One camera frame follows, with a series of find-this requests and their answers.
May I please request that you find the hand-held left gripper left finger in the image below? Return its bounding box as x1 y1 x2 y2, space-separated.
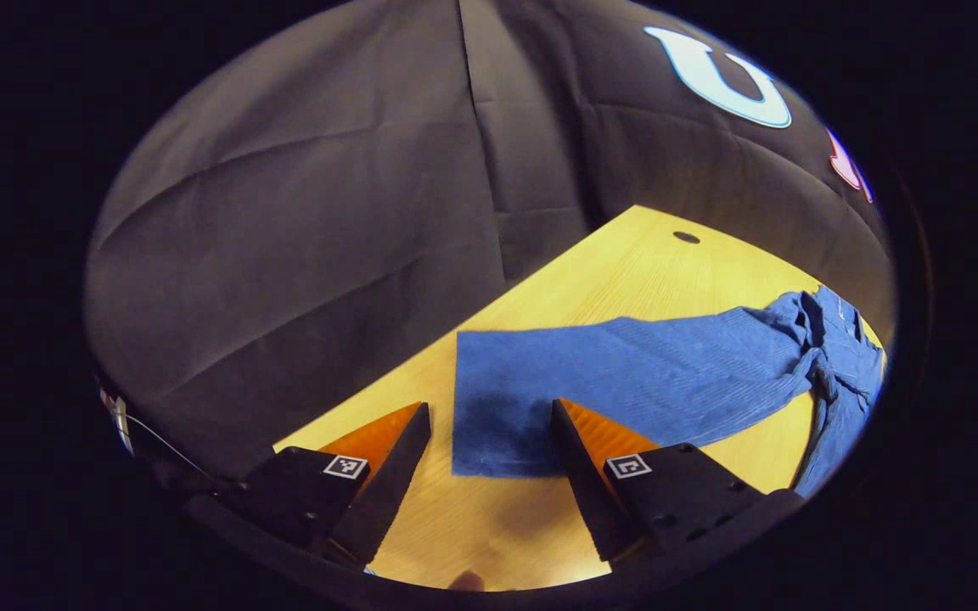
230 401 433 569

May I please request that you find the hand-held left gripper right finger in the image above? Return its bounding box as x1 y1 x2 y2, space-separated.
550 397 804 563

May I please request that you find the blue jacket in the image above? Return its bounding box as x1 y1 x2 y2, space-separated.
451 286 887 499

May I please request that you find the white plug with thin cable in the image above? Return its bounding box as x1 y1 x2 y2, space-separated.
98 386 222 489

